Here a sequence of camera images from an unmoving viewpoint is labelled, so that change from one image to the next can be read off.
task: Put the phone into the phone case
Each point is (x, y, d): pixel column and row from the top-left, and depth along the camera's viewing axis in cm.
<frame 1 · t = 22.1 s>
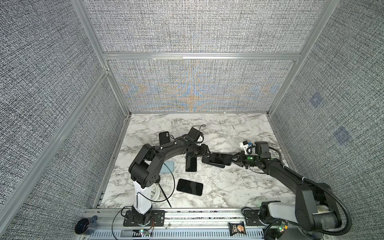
left hand: (207, 154, 91), fingers open
right hand: (229, 157, 85), fingers closed
black phone upright centre: (190, 162, 94), on the table
black phone lying front: (188, 184, 86), on the table
black ladle: (164, 194, 83), on the table

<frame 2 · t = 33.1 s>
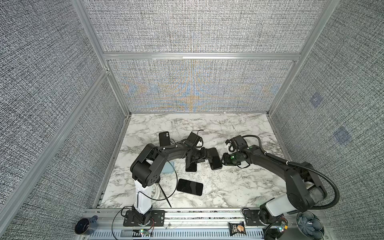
left hand: (210, 159, 90), fingers open
right hand: (222, 161, 89), fingers open
the named things where they were.

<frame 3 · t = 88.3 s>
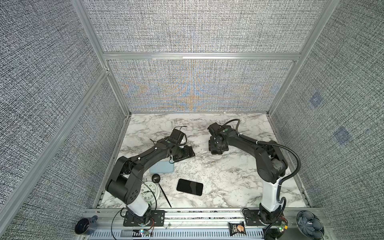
left hand: (190, 156, 88), fingers open
right hand: (215, 147, 96), fingers open
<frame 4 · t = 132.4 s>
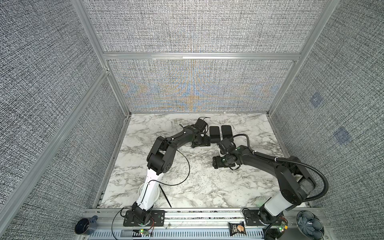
left hand: (206, 144, 100), fingers open
right hand: (218, 163, 91), fingers open
